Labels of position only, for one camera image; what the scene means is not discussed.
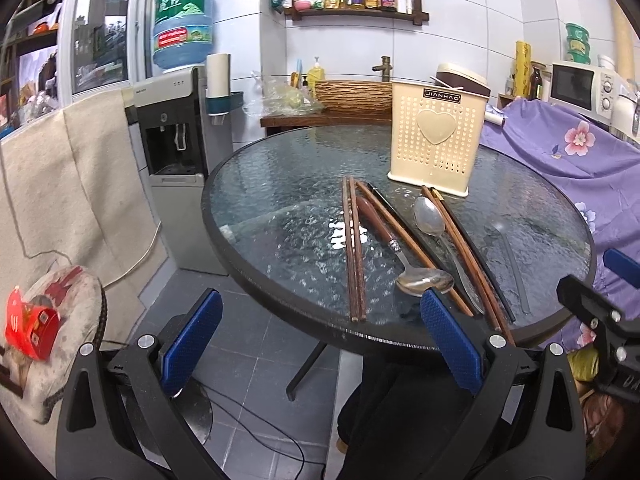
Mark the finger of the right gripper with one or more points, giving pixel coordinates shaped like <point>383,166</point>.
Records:
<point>623,266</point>
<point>594,310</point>

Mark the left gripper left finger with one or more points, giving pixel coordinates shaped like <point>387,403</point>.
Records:
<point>185,338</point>

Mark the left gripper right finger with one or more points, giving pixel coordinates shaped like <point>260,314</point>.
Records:
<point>462,358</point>

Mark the black chopstick gold band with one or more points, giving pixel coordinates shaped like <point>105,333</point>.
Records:
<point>430,245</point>

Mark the brown handled metal spoon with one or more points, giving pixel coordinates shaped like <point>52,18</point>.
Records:
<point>413,280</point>

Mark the brown wooden chopstick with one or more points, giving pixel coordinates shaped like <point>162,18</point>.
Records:
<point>361,284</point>
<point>349,251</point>

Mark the brown chopstick pair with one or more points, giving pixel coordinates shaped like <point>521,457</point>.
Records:
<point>465,259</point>

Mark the silver metal spoon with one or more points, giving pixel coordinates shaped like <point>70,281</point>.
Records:
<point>431,222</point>

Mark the purple floral cloth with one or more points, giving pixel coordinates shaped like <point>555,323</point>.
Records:
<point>596,171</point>

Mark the white kettle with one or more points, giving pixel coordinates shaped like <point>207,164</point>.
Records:
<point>625,113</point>

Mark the stool with cushion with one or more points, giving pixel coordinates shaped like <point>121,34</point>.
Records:
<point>80,300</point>

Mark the round glass table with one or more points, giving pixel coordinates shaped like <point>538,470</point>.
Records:
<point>274,213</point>

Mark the white microwave oven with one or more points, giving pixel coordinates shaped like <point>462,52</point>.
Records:
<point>588,90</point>

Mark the beige cloth cover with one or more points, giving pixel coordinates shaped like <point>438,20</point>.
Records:
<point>71,193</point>

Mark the brown glass bottle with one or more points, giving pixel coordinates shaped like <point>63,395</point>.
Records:
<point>536,84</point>

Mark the cream plastic utensil holder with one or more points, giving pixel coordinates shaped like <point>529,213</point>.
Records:
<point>435,136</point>

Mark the water dispenser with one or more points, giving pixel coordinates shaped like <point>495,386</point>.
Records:
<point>181,144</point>

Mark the tall beige roll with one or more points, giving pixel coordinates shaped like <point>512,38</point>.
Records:
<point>623,42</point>

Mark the green stacked bowls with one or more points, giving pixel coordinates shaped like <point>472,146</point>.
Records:
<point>577,44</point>

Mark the wooden sink counter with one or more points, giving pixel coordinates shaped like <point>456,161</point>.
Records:
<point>278,124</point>

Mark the yellow wrap roll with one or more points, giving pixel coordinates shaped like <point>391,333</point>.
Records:
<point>522,67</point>

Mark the teal cup holder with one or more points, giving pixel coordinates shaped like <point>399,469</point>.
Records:
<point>224,104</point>

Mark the woven basin sink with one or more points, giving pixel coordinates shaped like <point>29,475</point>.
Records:
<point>355,98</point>

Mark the clear plastic bag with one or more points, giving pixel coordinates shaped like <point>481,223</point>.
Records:
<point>278,98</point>

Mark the bronze faucet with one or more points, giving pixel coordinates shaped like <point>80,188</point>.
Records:
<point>384,68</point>

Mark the white paper cup stack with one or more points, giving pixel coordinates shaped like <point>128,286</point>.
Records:
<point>218,75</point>

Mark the yellow soap bottle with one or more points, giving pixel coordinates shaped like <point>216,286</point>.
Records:
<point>315,75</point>

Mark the blue water jug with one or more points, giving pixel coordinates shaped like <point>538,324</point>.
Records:
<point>182,32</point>

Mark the window with frame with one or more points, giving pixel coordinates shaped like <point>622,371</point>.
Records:
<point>98,46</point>

